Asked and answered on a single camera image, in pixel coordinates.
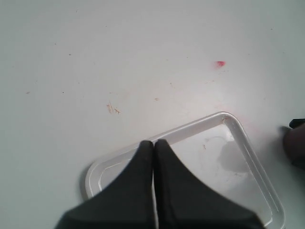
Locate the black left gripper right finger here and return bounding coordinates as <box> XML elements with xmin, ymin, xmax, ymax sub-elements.
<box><xmin>154</xmin><ymin>139</ymin><xmax>264</xmax><ymax>229</ymax></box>

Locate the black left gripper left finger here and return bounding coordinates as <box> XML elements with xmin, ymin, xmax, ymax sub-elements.
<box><xmin>56</xmin><ymin>141</ymin><xmax>154</xmax><ymax>229</ymax></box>

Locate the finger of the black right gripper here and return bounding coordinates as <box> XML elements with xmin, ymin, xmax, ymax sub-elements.
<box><xmin>289</xmin><ymin>118</ymin><xmax>305</xmax><ymax>129</ymax></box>

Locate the red ketchup squeeze bottle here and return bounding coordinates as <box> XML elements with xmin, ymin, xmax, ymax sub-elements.
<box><xmin>283</xmin><ymin>125</ymin><xmax>305</xmax><ymax>170</ymax></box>

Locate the white rectangular plastic tray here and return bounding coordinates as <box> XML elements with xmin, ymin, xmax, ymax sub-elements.
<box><xmin>85</xmin><ymin>111</ymin><xmax>286</xmax><ymax>227</ymax></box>

